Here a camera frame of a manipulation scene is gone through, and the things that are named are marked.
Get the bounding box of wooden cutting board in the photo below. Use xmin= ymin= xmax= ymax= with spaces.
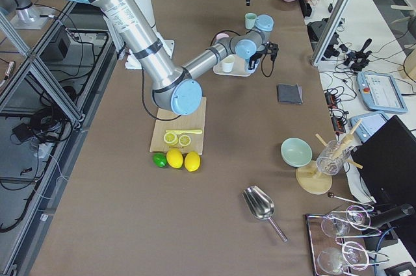
xmin=149 ymin=97 xmax=207 ymax=155

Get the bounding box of lemon half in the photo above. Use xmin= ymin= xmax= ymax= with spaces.
xmin=163 ymin=132 xmax=179 ymax=146
xmin=178 ymin=134 xmax=192 ymax=147

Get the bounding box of lemon half left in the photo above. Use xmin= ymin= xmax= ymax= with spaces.
xmin=163 ymin=132 xmax=179 ymax=146

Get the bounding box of wine glass upper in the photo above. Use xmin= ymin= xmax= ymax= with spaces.
xmin=321 ymin=205 xmax=371 ymax=238

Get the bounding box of small brown spoon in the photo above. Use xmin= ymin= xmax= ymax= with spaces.
xmin=327 ymin=192 xmax=373 ymax=208

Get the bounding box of grey folded cloth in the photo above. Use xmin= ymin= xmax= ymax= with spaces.
xmin=276 ymin=84 xmax=303 ymax=105

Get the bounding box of pink cup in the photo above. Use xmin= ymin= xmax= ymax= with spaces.
xmin=215 ymin=32 xmax=229 ymax=43

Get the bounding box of wine glass lower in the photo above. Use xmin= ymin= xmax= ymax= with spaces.
xmin=317 ymin=241 xmax=370 ymax=275

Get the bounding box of lemon half right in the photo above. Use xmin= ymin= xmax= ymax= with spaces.
xmin=178 ymin=134 xmax=192 ymax=147

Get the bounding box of blue teach pendant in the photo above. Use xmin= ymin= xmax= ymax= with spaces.
xmin=357 ymin=71 xmax=408 ymax=114
xmin=349 ymin=110 xmax=389 ymax=143

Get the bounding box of whole yellow lemon left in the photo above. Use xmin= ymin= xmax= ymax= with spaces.
xmin=166 ymin=149 xmax=184 ymax=169

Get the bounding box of clear textured glass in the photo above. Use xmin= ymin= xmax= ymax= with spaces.
xmin=316 ymin=140 xmax=350 ymax=175

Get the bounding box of wine glass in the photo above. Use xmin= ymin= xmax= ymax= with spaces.
xmin=321 ymin=205 xmax=371 ymax=238
xmin=317 ymin=241 xmax=370 ymax=275

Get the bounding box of black monitor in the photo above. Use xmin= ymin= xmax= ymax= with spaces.
xmin=352 ymin=116 xmax=415 ymax=207

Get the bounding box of aluminium frame post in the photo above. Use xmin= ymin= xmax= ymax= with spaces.
xmin=311 ymin=0 xmax=350 ymax=68

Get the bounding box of beige serving tray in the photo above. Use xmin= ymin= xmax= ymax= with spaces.
xmin=213 ymin=55 xmax=255 ymax=77

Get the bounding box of metal ice scoop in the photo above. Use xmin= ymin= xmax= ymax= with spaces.
xmin=242 ymin=185 xmax=288 ymax=243

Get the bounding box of whole yellow lemon right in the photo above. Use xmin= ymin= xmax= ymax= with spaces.
xmin=184 ymin=151 xmax=201 ymax=172

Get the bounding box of mirror tray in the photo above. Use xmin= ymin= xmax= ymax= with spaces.
xmin=305 ymin=208 xmax=389 ymax=275

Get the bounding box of wooden cup tree stand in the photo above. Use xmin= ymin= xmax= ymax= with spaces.
xmin=296 ymin=120 xmax=363 ymax=195

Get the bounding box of mint green bowl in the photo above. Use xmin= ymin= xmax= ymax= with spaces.
xmin=281 ymin=138 xmax=313 ymax=168

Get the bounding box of green lime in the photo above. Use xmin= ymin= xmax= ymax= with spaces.
xmin=152 ymin=153 xmax=168 ymax=168

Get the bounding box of whole yellow lemon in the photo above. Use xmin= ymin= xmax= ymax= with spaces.
xmin=184 ymin=151 xmax=201 ymax=172
xmin=166 ymin=149 xmax=184 ymax=169

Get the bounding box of cream yellow cup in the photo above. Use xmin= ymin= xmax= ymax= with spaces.
xmin=221 ymin=55 xmax=235 ymax=73

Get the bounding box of yellow plastic knife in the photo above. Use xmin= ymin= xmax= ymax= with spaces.
xmin=166 ymin=129 xmax=203 ymax=134

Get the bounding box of green cup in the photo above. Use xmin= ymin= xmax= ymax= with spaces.
xmin=244 ymin=12 xmax=257 ymax=30

